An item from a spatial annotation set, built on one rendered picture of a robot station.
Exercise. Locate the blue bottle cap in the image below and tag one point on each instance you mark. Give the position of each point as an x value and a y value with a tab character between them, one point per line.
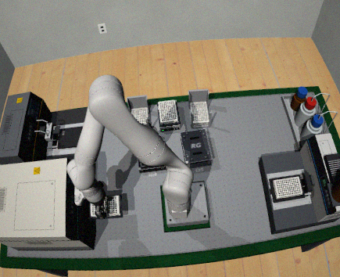
316	122
302	92

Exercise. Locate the black plate nest with label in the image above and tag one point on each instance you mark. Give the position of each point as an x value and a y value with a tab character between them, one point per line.
146	168

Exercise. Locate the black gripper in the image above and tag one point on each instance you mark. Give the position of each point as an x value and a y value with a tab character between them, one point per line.
98	213

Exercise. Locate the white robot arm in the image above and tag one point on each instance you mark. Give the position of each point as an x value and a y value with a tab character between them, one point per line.
108	109

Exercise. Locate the white microplate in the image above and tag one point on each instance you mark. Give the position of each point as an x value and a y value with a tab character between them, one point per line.
110	208
287	185
171	112
197	118
141	113

